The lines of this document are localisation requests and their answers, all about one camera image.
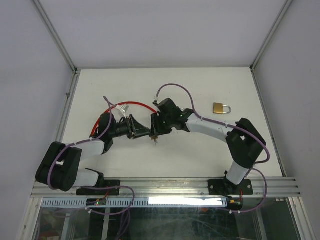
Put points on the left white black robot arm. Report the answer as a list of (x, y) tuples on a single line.
[(59, 168)]

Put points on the red cable lock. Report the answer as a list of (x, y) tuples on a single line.
[(129, 103)]

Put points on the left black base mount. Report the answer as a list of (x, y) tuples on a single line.
[(101, 189)]

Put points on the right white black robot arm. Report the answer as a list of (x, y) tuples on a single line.
[(244, 141)]

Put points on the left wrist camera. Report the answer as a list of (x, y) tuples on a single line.
[(122, 109)]

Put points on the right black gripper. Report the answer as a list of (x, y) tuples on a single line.
[(156, 129)]

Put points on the aluminium frame post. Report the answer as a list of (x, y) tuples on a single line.
[(54, 34), (271, 33)]

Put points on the left aluminium frame post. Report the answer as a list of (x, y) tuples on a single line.
[(54, 34)]

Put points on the aluminium front rail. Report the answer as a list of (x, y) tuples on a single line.
[(276, 187)]

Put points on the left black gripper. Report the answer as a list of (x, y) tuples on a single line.
[(135, 129)]

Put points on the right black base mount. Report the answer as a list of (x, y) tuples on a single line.
[(222, 187)]

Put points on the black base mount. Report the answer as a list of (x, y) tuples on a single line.
[(222, 187), (101, 189)]

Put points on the grey slotted cable duct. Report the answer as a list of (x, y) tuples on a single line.
[(140, 202)]

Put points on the wide brass padlock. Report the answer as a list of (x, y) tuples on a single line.
[(221, 109)]

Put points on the right aluminium frame post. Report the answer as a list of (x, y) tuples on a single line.
[(271, 33)]

